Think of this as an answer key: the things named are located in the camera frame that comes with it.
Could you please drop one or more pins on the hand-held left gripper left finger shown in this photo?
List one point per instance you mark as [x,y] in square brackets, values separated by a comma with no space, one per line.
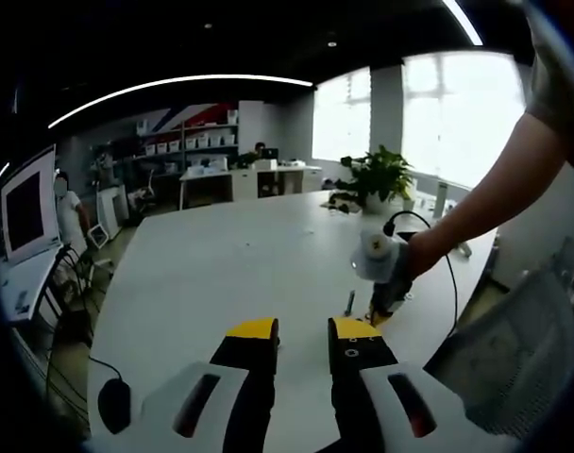
[197,410]

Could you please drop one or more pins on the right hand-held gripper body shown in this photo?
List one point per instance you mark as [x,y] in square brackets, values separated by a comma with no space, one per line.
[381,259]

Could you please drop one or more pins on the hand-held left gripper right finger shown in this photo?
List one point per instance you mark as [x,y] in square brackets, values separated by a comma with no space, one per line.
[386,415]

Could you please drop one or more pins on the small steel threaded stud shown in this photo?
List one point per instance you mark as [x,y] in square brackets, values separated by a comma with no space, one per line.
[350,303]

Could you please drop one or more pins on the black computer mouse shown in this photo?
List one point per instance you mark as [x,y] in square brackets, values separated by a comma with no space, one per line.
[113,406]

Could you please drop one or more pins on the potted green plant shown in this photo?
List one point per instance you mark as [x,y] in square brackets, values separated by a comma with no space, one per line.
[381,174]

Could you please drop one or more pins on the white cylinder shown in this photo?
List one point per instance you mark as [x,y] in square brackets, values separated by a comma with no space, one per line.
[440,198]

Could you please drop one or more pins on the grey mesh office chair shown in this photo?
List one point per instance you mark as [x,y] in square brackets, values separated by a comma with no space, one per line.
[504,354]

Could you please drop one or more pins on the white storage desk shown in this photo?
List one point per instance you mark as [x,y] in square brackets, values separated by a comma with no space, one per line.
[249,184]

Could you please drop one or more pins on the white tilted desk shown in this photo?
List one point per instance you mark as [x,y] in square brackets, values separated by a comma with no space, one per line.
[22,283]

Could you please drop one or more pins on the shelf with white bins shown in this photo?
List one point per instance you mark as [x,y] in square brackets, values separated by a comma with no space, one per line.
[192,141]

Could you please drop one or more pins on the white ceiling light strip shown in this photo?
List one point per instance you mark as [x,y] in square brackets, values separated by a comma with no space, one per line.
[183,80]
[464,21]

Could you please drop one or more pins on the white-framed monitor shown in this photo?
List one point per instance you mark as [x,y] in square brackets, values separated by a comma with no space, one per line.
[27,212]

